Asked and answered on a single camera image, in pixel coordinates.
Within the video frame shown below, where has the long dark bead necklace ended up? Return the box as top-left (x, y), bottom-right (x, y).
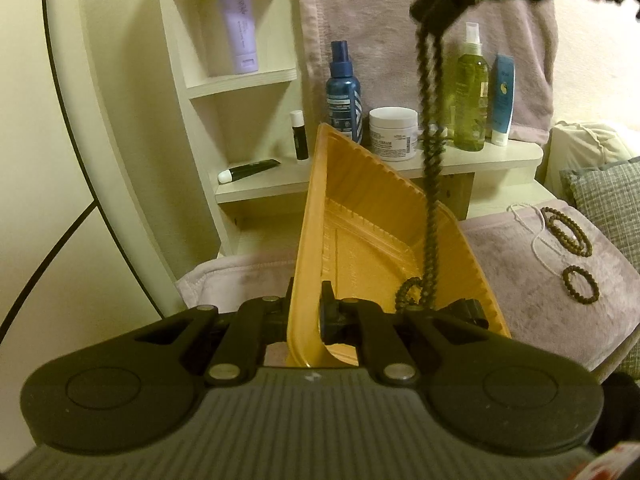
top-left (394, 24), bottom-right (447, 313)

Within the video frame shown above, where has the orange plastic tray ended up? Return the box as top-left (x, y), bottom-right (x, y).
top-left (285, 121), bottom-right (512, 369)

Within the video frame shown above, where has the green oil spray bottle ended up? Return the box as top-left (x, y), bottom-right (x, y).
top-left (454, 22), bottom-right (489, 152)

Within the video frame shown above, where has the pink hanging towel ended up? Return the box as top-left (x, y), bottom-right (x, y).
top-left (298, 0), bottom-right (559, 145)

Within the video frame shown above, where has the blue and white tube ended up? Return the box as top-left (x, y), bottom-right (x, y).
top-left (491, 54), bottom-right (515, 148)

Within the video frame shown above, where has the black tube white cap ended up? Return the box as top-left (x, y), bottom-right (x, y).
top-left (217, 158), bottom-right (281, 184)

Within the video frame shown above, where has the white cream jar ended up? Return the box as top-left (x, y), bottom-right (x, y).
top-left (369, 106), bottom-right (419, 162)

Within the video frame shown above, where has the blue spray bottle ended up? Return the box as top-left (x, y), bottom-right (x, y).
top-left (326, 40), bottom-right (363, 144)

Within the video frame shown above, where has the cream pillow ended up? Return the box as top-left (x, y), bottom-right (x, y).
top-left (536, 120), bottom-right (639, 200)

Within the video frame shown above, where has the black lip balm stick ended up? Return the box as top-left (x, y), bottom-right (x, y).
top-left (290, 110), bottom-right (309, 162)

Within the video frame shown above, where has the purple lotion tube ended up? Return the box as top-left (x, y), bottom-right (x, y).
top-left (218, 0), bottom-right (259, 74)

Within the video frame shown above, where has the white wooden shelf unit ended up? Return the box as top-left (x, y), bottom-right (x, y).
top-left (156, 0), bottom-right (560, 257)

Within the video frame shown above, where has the grey checked pillow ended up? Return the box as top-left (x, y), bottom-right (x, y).
top-left (560, 157), bottom-right (640, 270)

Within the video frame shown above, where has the white string cord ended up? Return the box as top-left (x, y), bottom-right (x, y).
top-left (505, 201), bottom-right (569, 276)

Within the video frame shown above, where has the dark bead bracelet small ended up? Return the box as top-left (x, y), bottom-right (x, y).
top-left (561, 266), bottom-right (600, 306)

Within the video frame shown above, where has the dark bead bracelet double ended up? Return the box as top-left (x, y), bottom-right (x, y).
top-left (541, 207), bottom-right (593, 258)

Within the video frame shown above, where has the white oval mirror frame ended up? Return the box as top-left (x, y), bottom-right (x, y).
top-left (41, 0), bottom-right (184, 316)

